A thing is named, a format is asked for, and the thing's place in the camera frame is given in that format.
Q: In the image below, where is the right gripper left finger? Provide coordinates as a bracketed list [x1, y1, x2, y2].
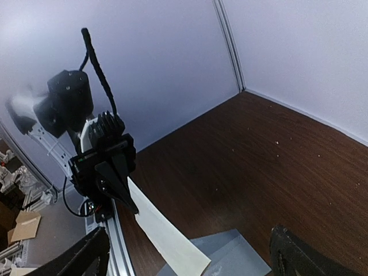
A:
[29, 227, 110, 275]

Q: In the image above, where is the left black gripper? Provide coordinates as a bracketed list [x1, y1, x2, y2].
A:
[68, 133, 139, 221]

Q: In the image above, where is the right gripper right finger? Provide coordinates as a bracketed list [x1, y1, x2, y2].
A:
[270, 225, 365, 275]

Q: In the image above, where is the grey-blue envelope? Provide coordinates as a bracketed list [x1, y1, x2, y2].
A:
[157, 229, 271, 275]

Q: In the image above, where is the ornate bordered paper sheet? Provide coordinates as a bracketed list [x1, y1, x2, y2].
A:
[128, 178, 211, 275]

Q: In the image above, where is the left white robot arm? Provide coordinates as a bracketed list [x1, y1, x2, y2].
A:
[6, 70, 139, 222]

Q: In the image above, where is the flat cardboard sheet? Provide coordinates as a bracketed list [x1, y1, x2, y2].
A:
[7, 210, 41, 246]

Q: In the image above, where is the front aluminium rail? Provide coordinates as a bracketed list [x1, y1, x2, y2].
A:
[85, 200, 136, 276]

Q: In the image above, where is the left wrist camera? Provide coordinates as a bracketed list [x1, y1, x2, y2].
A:
[79, 111, 125, 153]

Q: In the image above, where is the left aluminium frame post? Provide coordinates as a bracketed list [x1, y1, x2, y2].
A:
[1, 121, 58, 202]

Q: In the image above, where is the aluminium frame post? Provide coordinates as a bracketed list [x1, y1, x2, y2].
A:
[1, 121, 58, 202]
[212, 0, 246, 92]

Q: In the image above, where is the left black braided cable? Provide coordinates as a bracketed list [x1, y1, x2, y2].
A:
[77, 28, 118, 116]

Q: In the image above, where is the right aluminium frame post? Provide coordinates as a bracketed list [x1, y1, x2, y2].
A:
[212, 0, 246, 92]

